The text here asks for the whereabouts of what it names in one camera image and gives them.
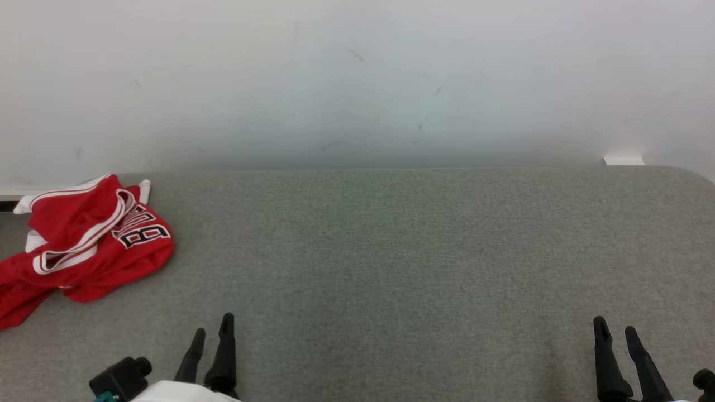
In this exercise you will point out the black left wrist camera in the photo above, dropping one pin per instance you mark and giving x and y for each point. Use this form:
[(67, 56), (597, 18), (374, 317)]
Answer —
[(123, 375)]

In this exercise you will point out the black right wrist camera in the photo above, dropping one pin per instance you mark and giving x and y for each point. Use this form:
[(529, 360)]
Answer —
[(706, 385)]

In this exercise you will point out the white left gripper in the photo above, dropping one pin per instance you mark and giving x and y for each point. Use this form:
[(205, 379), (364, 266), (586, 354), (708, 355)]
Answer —
[(179, 393)]

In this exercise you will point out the small white wall block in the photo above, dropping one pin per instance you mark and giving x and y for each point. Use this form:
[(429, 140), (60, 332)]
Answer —
[(623, 161)]

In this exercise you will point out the red basketball jersey black print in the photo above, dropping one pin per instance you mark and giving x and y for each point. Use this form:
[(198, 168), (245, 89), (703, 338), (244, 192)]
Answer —
[(84, 212)]

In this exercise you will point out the white black wall baseboard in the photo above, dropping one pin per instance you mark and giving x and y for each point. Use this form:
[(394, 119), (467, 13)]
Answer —
[(8, 202)]

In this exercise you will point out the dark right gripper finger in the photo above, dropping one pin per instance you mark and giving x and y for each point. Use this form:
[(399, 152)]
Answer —
[(648, 374), (609, 368)]

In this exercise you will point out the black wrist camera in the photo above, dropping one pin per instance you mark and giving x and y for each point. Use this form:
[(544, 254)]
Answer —
[(123, 375), (706, 385)]

